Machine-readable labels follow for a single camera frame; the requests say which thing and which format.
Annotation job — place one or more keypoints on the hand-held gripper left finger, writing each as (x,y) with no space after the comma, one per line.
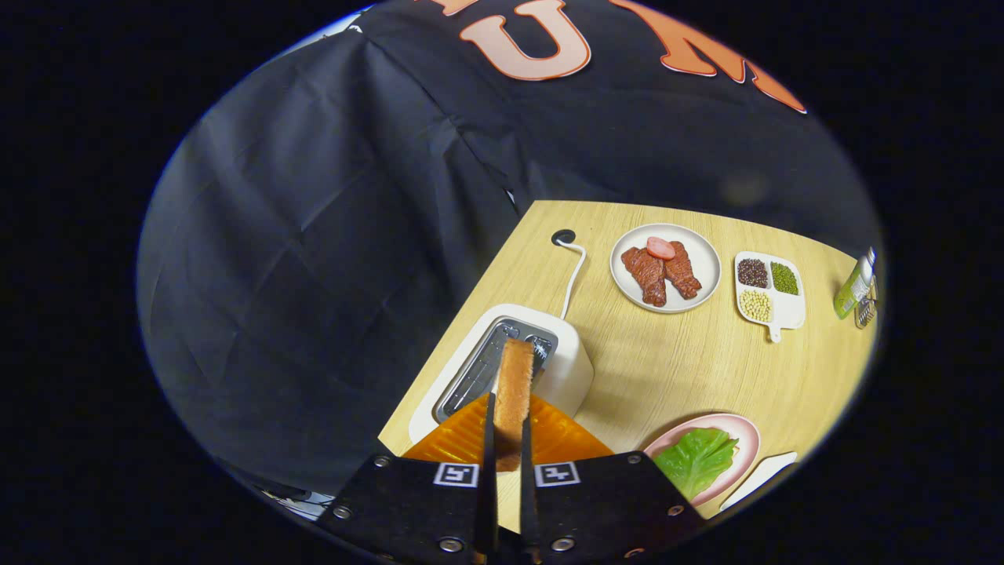
(489,486)

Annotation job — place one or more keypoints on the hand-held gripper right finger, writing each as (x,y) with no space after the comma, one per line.
(527,486)

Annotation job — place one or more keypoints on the toasted bread slice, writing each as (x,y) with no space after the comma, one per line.
(514,392)

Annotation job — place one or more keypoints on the green lettuce leaf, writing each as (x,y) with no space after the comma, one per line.
(694,459)

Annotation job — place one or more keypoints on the white toaster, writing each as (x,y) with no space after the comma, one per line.
(569,369)

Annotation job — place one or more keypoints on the pink plate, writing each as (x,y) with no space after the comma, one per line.
(747,439)

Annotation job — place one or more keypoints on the white rectangular tray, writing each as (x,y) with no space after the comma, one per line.
(757,475)

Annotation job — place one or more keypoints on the brown meat piece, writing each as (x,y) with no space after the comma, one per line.
(682,273)
(645,276)

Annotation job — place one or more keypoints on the pink sausage slice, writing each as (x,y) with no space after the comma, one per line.
(660,248)

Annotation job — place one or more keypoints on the round grey plate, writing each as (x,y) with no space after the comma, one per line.
(703,263)

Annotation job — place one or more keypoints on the yellow beans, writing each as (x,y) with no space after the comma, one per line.
(755,305)

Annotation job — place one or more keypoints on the black backdrop cloth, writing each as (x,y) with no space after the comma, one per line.
(314,235)

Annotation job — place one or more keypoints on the dark red beans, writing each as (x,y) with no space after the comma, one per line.
(753,273)

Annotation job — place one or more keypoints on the white divided dish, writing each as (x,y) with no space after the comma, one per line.
(788,311)

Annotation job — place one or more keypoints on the green beans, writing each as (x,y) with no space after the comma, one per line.
(784,278)

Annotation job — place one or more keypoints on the silver bottle green label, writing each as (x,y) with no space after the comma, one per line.
(849,292)

